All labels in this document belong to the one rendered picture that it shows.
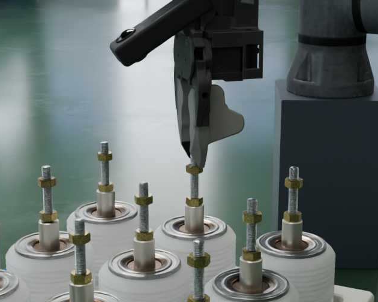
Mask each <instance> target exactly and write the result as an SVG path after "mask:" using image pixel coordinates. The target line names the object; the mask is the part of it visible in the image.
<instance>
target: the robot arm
mask: <svg viewBox="0 0 378 302"><path fill-rule="evenodd" d="M258 19H259V0H172V1H170V2H169V3H168V4H166V5H165V6H163V7H162V8H160V9H159V10H157V11H156V12H155V13H153V14H152V15H150V16H149V17H147V18H146V19H145V20H143V21H141V22H140V23H139V24H137V25H136V26H135V27H133V28H131V29H126V30H124V31H122V32H121V33H120V34H119V35H118V37H117V39H116V40H114V41H113V42H111V43H110V49H111V51H112V53H113V54H114V55H115V57H116V58H117V60H118V61H120V63H121V64H123V66H125V67H130V66H131V65H132V64H134V63H138V62H140V61H142V60H144V58H146V56H147V55H148V53H150V52H151V51H153V50H154V49H156V48H157V47H158V46H160V45H162V44H163V43H164V42H166V41H167V40H169V39H170V38H172V37H173V36H174V44H173V59H174V88H175V105H176V112H177V120H178V129H179V137H180V142H181V145H182V147H183V149H184V150H185V152H186V154H187V156H188V157H189V158H190V157H191V155H192V157H193V159H194V160H195V162H196V164H197V165H198V167H199V168H204V167H205V163H206V158H207V154H208V145H209V144H211V143H213V142H216V141H218V140H222V139H224V138H227V137H230V136H233V135H235V134H239V133H240V132H241V131H242V130H243V128H244V125H245V121H244V117H243V115H242V114H240V113H238V112H235V111H233V110H231V109H229V108H228V106H227V104H226V103H225V95H224V90H223V89H222V87H220V86H219V85H217V84H212V80H224V81H243V80H244V79H255V78H263V30H261V29H259V28H258ZM367 34H378V0H299V25H298V47H297V49H296V53H295V55H294V58H293V61H292V64H291V66H290V70H289V72H288V75H287V83H286V89H287V91H289V92H291V93H294V94H296V95H301V96H307V97H313V98H328V99H345V98H359V97H363V96H368V95H371V94H372V93H373V92H374V76H373V72H372V69H371V65H370V61H369V58H368V54H367V49H366V39H367ZM258 45H259V48H257V46H258ZM258 53H259V67H258V68H257V54H258ZM190 154H191V155H190Z"/></svg>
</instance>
